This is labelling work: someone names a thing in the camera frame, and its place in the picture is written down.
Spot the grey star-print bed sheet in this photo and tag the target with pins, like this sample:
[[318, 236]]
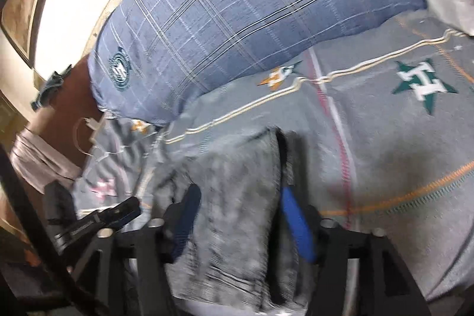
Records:
[[389, 153]]

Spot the dark green cloth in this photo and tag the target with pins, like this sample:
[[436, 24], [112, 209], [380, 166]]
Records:
[[50, 88]]

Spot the blue plaid pillow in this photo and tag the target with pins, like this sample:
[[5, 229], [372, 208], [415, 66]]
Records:
[[240, 5]]

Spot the brown wooden headboard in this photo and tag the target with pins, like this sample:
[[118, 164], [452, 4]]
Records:
[[70, 97]]

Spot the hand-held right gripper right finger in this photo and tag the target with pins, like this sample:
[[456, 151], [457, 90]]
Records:
[[296, 223]]

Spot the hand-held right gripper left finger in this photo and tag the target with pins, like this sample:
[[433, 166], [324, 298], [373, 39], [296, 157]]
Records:
[[187, 218]]

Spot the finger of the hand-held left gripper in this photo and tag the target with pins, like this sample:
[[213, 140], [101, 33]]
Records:
[[111, 214]]

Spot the pale pink cloth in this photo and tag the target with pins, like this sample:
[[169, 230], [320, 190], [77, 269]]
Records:
[[40, 160]]

